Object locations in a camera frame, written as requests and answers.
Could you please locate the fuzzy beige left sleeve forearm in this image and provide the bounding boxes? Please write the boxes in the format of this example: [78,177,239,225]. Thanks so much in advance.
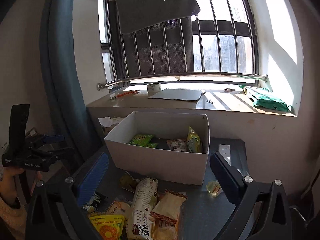
[1,198,27,239]

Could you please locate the person's left hand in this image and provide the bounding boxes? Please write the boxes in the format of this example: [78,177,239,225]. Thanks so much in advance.
[1,167,25,205]

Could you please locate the dark small snack packet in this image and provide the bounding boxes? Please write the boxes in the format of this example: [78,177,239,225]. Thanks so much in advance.
[82,192,107,213]

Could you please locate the small jelly cup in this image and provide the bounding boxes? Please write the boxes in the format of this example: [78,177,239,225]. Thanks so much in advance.
[206,180,222,197]

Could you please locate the round cake packets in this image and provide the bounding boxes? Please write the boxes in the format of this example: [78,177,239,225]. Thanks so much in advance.
[106,201,132,220]

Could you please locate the white cardboard box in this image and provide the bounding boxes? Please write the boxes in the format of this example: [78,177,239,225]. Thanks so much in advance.
[104,111,210,185]

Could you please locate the yellow sunflower seed packet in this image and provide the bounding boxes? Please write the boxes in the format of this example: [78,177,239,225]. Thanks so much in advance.
[88,213,125,240]

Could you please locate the yellow-green snack packet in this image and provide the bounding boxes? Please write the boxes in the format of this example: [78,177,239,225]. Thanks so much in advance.
[187,126,202,153]

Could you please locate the teal curtain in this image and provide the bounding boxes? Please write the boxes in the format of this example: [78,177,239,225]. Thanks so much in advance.
[39,0,101,158]

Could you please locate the tissue box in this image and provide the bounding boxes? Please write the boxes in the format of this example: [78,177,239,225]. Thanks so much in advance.
[98,116,124,135]

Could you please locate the white cream snack packet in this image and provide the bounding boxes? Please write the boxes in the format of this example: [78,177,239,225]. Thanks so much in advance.
[126,178,158,239]

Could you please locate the green seaweed snack packet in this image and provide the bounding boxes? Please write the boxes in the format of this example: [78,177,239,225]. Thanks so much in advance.
[128,134,158,148]

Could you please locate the clear wrapped pastry packet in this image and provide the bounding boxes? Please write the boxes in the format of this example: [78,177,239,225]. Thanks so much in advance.
[150,190,188,239]

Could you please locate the green plastic bag on sill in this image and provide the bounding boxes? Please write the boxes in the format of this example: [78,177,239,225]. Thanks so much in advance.
[243,86,292,113]

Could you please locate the grey flat tablet on sill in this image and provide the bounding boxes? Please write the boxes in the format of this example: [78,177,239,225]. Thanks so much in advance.
[149,89,203,102]

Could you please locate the red pens on sill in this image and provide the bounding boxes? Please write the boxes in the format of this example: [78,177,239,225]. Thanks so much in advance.
[110,90,140,101]

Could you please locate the steel window guard railing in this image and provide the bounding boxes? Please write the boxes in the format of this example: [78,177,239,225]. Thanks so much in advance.
[97,0,268,90]

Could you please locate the grey towel on railing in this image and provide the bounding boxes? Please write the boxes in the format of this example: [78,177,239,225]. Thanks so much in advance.
[115,0,201,34]

